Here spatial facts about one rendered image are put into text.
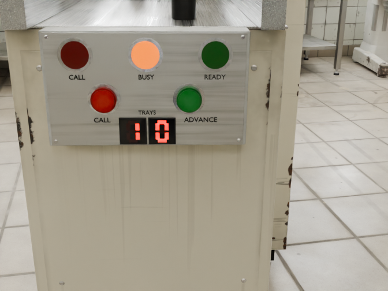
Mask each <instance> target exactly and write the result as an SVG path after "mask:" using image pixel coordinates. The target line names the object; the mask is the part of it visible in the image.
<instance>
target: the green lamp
mask: <svg viewBox="0 0 388 291"><path fill-rule="evenodd" d="M202 60H203V62H204V64H205V65H206V66H207V67H209V68H211V69H219V68H221V67H223V66H225V65H226V63H227V62H228V60H229V50H228V48H227V47H226V45H224V44H223V43H221V42H217V41H214V42H210V43H208V44H207V45H205V47H204V48H203V50H202Z"/></svg>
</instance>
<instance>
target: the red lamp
mask: <svg viewBox="0 0 388 291"><path fill-rule="evenodd" d="M61 59H62V62H63V63H64V64H65V65H66V66H67V67H69V68H71V69H80V68H82V67H84V66H85V65H86V64H87V62H88V59H89V53H88V50H87V48H86V47H85V45H83V44H82V43H80V42H76V41H71V42H67V43H66V44H65V45H64V46H63V47H62V49H61Z"/></svg>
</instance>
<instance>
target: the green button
mask: <svg viewBox="0 0 388 291"><path fill-rule="evenodd" d="M176 101H177V106H178V107H179V108H180V110H182V111H184V112H186V113H192V112H195V111H196V110H198V109H199V108H200V106H201V104H202V96H201V94H200V92H199V91H198V90H197V89H196V88H193V87H185V88H183V89H181V90H180V91H179V92H178V94H177V100H176Z"/></svg>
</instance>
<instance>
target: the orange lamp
mask: <svg viewBox="0 0 388 291"><path fill-rule="evenodd" d="M131 56H132V61H133V62H134V64H135V65H136V66H137V67H139V68H142V69H150V68H152V67H154V66H155V65H156V64H157V63H158V61H159V51H158V49H157V47H156V46H155V45H154V44H153V43H151V42H147V41H143V42H139V43H138V44H136V45H135V46H134V47H133V49H132V53H131Z"/></svg>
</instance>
